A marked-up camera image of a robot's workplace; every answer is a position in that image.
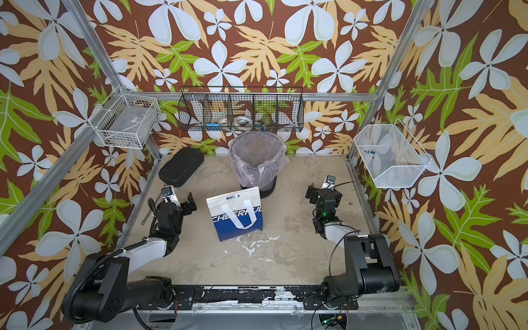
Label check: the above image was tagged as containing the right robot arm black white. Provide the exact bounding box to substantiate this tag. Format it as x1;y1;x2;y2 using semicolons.
305;184;401;301

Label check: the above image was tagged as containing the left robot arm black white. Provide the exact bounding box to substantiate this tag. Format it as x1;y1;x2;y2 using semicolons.
61;194;197;324

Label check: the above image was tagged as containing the blue white takeout bag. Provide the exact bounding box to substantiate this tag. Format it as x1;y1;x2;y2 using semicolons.
206;187;263;241

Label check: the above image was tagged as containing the black hard case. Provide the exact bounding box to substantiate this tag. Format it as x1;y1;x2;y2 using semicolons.
158;147;204;188

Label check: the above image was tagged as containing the clear plastic bin liner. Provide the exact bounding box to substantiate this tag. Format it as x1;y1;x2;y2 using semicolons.
228;131;290;191

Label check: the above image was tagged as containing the black mesh trash bin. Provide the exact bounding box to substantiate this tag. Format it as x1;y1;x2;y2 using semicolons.
238;131;285;199

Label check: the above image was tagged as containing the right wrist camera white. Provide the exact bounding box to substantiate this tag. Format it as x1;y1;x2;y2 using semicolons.
322;175;336;189

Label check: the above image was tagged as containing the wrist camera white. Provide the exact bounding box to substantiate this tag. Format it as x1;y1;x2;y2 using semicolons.
161;185;181;207
322;175;336;189

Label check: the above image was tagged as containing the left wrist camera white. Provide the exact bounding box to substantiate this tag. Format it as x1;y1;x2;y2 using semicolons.
161;185;181;207

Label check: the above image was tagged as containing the white wire basket right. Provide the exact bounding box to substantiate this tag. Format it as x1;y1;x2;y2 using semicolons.
354;121;432;190

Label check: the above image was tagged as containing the white wire basket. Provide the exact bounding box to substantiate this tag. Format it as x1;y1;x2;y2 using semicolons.
354;121;432;190
90;94;160;150

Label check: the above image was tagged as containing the black wire wall basket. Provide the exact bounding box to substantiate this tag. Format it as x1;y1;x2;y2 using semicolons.
176;86;305;133

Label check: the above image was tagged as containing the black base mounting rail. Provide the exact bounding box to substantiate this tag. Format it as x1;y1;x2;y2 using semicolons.
140;285;358;312

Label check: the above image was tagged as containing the white wire basket left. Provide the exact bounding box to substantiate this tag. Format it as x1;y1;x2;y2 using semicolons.
90;94;160;150

